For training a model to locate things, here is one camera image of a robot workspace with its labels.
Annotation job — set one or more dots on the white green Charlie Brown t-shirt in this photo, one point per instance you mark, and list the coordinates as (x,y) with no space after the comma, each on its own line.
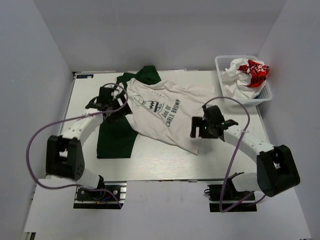
(161,110)

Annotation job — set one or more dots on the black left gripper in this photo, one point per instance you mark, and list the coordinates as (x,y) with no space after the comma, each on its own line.
(123,111)

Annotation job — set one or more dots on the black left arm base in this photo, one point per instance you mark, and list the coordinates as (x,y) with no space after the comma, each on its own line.
(113,199)

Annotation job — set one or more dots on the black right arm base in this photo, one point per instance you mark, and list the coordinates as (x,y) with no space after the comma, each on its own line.
(230,197)

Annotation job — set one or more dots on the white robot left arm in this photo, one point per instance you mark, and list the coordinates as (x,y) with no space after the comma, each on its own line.
(64,153)

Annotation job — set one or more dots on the blue table label sticker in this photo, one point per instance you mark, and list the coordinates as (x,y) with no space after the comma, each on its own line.
(84,76)

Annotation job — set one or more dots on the white red print t-shirt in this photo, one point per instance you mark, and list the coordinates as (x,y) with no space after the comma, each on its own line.
(245,78)

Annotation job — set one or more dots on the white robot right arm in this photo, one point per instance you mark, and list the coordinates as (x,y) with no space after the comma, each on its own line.
(276,170)

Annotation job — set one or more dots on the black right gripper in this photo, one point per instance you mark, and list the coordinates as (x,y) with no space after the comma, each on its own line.
(198,121)

